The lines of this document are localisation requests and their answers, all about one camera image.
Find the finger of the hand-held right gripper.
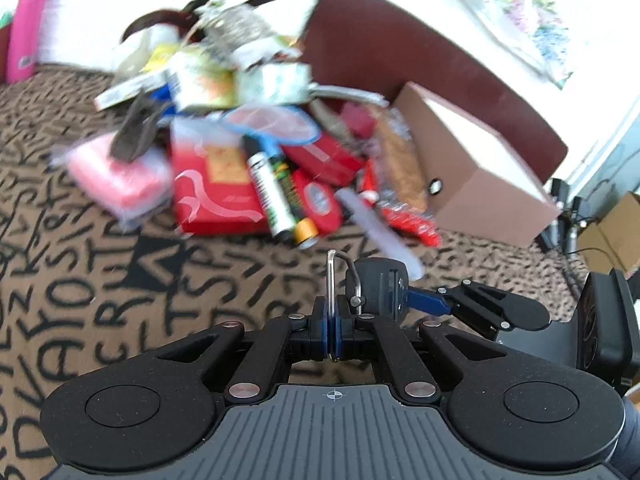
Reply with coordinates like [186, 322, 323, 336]
[407, 281, 552, 339]

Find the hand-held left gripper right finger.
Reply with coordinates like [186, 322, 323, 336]
[331, 296, 502, 406]

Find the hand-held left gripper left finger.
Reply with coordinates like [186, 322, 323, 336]
[158, 297, 332, 407]

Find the cardboard box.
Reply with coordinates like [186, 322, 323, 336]
[390, 81, 564, 249]

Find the clear plastic tube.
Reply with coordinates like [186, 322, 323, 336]
[335, 187, 426, 281]

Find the open cardboard carton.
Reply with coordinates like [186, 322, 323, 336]
[575, 192, 640, 277]

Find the orange marker pen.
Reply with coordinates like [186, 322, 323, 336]
[290, 215, 319, 251]

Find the black stand equipment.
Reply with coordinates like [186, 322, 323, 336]
[537, 177, 601, 257]

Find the cookie packet red clear wrapper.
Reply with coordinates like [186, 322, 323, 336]
[360, 109, 444, 248]

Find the red tape roll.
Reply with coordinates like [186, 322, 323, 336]
[290, 167, 346, 237]

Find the small red box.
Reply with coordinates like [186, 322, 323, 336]
[280, 132, 366, 186]

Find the large red box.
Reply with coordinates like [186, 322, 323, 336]
[170, 120, 272, 236]

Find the blue rimmed paddle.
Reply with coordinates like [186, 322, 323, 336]
[222, 105, 322, 162]

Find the grey round disc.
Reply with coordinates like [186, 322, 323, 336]
[307, 84, 389, 107]

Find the letter printed blanket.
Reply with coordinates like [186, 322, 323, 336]
[0, 62, 601, 480]

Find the dark red headboard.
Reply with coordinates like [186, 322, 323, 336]
[299, 0, 569, 181]

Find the green white packet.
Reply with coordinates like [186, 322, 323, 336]
[235, 62, 311, 107]

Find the pink sponge in plastic wrap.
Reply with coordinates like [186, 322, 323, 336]
[52, 132, 174, 231]

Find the dark hair claw clip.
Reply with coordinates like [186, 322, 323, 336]
[110, 92, 171, 163]

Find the yellow green packet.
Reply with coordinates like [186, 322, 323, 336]
[167, 50, 239, 111]

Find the floral cloth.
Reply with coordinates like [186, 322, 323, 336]
[434, 0, 577, 91]

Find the white printed paper pack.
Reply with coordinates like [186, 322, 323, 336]
[95, 72, 169, 112]

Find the silver glitter item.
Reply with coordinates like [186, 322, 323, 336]
[200, 2, 274, 57]

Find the pink bottle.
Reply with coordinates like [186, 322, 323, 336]
[6, 0, 56, 84]

